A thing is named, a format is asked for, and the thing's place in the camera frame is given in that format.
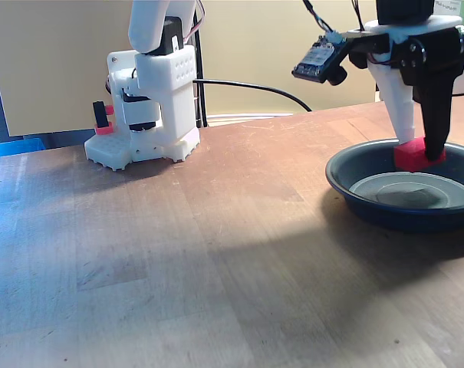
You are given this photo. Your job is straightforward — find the black gripper camera board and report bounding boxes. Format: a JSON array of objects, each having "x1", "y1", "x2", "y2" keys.
[{"x1": 291, "y1": 33, "x2": 390, "y2": 86}]

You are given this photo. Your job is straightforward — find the red lego block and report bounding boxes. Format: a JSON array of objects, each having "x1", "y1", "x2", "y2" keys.
[{"x1": 393, "y1": 137, "x2": 446, "y2": 173}]

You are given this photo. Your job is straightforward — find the black cable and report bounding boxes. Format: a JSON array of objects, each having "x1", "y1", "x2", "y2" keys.
[{"x1": 193, "y1": 78, "x2": 313, "y2": 113}]

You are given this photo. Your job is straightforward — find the camera wire bundle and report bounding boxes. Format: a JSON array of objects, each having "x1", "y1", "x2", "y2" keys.
[{"x1": 302, "y1": 0, "x2": 367, "y2": 41}]

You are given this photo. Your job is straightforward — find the green white printed box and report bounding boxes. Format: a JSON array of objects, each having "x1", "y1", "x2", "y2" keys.
[{"x1": 433, "y1": 0, "x2": 464, "y2": 35}]

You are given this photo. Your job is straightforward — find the red black table clamp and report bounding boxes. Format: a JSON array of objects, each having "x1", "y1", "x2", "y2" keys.
[{"x1": 92, "y1": 100, "x2": 114, "y2": 136}]

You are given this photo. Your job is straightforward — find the dark round metal pan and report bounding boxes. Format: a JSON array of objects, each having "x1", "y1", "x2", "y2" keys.
[{"x1": 325, "y1": 138, "x2": 464, "y2": 233}]

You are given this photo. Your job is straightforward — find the chrome shelf pole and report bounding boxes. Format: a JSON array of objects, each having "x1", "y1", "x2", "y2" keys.
[{"x1": 192, "y1": 0, "x2": 209, "y2": 128}]

